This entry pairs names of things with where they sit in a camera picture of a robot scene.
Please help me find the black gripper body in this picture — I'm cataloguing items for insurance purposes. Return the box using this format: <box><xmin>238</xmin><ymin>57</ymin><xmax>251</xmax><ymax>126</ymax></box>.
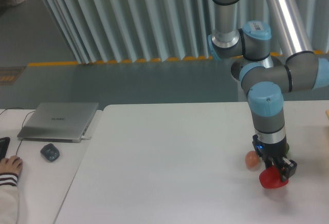
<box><xmin>252</xmin><ymin>135</ymin><xmax>287</xmax><ymax>169</ymax></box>

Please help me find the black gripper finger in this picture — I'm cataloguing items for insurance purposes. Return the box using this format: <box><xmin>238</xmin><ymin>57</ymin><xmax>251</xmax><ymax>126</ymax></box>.
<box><xmin>272</xmin><ymin>157</ymin><xmax>296</xmax><ymax>182</ymax></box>

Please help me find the red bell pepper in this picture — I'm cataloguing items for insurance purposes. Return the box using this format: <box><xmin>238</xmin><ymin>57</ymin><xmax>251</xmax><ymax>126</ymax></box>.
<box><xmin>259</xmin><ymin>166</ymin><xmax>289</xmax><ymax>189</ymax></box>

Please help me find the green bell pepper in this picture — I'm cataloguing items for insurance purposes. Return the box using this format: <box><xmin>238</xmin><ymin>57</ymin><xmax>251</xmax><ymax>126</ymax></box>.
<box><xmin>285</xmin><ymin>143</ymin><xmax>290</xmax><ymax>154</ymax></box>

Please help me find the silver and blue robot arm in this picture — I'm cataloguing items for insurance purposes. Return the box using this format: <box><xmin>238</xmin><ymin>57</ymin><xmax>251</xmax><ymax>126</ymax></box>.
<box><xmin>208</xmin><ymin>0</ymin><xmax>328</xmax><ymax>184</ymax></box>

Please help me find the person's hand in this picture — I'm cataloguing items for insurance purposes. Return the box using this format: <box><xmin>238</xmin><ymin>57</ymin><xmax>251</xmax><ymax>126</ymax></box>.
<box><xmin>0</xmin><ymin>155</ymin><xmax>23</xmax><ymax>177</ymax></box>

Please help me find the brown egg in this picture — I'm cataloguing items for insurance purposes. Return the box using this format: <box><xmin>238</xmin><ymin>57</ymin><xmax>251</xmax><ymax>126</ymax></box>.
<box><xmin>245</xmin><ymin>151</ymin><xmax>260</xmax><ymax>170</ymax></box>

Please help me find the silver closed laptop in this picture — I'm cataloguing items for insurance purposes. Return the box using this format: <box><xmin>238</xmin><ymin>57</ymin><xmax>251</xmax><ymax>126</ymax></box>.
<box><xmin>17</xmin><ymin>102</ymin><xmax>99</xmax><ymax>142</ymax></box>

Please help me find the white corrugated partition screen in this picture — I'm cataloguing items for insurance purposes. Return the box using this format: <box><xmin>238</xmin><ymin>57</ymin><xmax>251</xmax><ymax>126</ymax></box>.
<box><xmin>32</xmin><ymin>0</ymin><xmax>329</xmax><ymax>64</ymax></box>

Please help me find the dark grey computer mouse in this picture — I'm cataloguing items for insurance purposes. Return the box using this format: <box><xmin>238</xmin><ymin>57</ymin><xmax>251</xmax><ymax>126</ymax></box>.
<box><xmin>40</xmin><ymin>143</ymin><xmax>60</xmax><ymax>162</ymax></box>

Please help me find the white sleeve striped cuff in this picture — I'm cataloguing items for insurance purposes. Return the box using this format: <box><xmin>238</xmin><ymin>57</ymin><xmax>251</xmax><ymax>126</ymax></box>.
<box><xmin>1</xmin><ymin>173</ymin><xmax>19</xmax><ymax>223</ymax></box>

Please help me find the black keyboard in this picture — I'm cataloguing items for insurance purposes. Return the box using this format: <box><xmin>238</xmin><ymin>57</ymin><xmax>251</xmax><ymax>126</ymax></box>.
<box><xmin>0</xmin><ymin>137</ymin><xmax>10</xmax><ymax>160</ymax></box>

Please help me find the black cable on desk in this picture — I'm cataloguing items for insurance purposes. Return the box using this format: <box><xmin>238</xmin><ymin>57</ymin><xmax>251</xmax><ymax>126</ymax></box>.
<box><xmin>0</xmin><ymin>107</ymin><xmax>35</xmax><ymax>158</ymax></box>

